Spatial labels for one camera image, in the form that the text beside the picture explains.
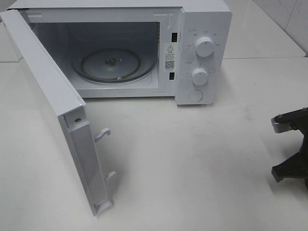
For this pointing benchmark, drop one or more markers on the round white door button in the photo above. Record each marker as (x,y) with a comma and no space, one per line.
(195,95)

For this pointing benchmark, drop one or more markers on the white microwave oven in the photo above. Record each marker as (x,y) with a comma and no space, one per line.
(68,28)

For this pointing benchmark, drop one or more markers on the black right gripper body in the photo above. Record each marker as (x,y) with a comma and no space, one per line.
(296,166)

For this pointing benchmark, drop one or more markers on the white warning label sticker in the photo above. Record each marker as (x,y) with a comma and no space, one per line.
(170,55)

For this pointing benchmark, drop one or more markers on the white dial knob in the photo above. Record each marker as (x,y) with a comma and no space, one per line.
(200,76)
(204,46)

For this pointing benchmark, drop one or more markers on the glass microwave turntable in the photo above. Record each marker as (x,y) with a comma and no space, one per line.
(113,65)

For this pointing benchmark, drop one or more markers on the upper white dial knob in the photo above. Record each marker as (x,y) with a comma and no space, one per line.
(204,46)

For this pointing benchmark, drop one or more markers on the lower white dial knob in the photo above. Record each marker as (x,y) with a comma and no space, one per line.
(200,76)

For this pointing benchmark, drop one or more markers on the white microwave door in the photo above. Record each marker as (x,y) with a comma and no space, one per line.
(62,108)

